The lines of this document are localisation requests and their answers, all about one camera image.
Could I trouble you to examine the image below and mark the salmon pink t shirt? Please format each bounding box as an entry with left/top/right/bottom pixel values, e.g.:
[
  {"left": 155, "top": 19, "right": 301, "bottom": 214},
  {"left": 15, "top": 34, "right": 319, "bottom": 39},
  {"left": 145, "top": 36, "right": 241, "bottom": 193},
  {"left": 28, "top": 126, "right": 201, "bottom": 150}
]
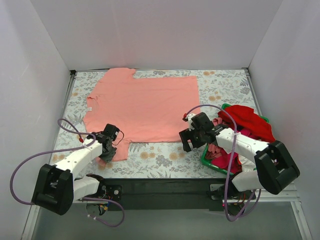
[{"left": 83, "top": 68, "right": 200, "bottom": 161}]

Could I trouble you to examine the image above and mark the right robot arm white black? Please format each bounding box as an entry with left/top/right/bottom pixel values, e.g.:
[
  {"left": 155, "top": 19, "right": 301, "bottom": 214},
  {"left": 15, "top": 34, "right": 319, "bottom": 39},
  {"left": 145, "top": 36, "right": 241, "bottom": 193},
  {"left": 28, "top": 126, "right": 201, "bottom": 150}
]
[{"left": 179, "top": 112, "right": 300, "bottom": 199}]

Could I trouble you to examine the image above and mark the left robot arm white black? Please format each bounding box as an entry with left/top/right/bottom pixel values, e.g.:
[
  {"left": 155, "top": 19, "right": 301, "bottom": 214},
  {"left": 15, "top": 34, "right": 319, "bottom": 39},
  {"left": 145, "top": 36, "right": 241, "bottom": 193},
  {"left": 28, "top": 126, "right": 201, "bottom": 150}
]
[{"left": 31, "top": 124, "right": 120, "bottom": 216}]

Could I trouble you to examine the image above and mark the dusty pink t shirt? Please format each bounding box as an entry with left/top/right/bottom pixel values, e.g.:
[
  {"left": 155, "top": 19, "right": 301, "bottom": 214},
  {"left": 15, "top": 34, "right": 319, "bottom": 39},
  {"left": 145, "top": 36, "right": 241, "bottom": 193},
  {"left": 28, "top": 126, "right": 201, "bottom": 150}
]
[{"left": 205, "top": 117, "right": 226, "bottom": 161}]

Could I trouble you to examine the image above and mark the green plastic basket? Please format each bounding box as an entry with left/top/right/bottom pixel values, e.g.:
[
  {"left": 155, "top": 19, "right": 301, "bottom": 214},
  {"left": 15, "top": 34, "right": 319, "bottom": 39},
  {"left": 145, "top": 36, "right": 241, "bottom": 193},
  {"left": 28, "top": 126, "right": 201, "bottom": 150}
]
[{"left": 201, "top": 103, "right": 274, "bottom": 174}]

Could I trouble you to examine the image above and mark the magenta t shirt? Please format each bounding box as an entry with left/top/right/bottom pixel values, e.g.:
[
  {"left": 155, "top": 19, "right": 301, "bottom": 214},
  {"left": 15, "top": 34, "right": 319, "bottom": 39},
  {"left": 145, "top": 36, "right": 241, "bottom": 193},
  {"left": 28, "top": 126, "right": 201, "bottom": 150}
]
[{"left": 211, "top": 128, "right": 256, "bottom": 175}]

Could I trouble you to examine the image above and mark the floral patterned table mat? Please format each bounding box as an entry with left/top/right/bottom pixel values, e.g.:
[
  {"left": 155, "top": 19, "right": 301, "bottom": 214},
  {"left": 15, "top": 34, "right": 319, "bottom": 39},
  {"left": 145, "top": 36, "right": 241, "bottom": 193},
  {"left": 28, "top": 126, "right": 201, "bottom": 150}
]
[{"left": 63, "top": 69, "right": 261, "bottom": 178}]

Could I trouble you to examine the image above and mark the red t shirt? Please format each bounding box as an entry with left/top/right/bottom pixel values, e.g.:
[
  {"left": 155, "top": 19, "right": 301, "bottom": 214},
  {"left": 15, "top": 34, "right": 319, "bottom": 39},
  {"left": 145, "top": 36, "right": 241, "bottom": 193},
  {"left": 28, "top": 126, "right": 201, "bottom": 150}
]
[{"left": 225, "top": 105, "right": 276, "bottom": 143}]

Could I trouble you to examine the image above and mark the white t shirt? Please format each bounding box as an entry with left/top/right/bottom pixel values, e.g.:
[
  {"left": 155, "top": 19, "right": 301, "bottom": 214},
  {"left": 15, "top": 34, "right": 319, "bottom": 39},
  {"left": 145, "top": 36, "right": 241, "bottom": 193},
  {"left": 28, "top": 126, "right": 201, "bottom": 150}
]
[{"left": 237, "top": 155, "right": 256, "bottom": 173}]

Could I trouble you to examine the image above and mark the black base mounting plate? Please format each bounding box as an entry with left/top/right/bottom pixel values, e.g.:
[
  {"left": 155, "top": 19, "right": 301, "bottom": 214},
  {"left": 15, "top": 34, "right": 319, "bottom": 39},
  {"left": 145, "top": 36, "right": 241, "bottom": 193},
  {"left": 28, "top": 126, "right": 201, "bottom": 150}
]
[{"left": 101, "top": 178, "right": 225, "bottom": 212}]

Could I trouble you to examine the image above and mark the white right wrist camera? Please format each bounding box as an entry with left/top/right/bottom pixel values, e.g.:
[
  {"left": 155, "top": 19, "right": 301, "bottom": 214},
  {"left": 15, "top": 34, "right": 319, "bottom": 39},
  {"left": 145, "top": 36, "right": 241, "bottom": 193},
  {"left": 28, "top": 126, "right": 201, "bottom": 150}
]
[{"left": 182, "top": 113, "right": 196, "bottom": 131}]

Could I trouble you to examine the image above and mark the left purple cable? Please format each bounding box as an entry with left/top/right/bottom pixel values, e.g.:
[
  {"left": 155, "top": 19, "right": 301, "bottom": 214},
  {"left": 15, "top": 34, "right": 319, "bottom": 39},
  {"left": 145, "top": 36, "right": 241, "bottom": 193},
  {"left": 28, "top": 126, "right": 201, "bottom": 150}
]
[{"left": 9, "top": 118, "right": 126, "bottom": 228}]

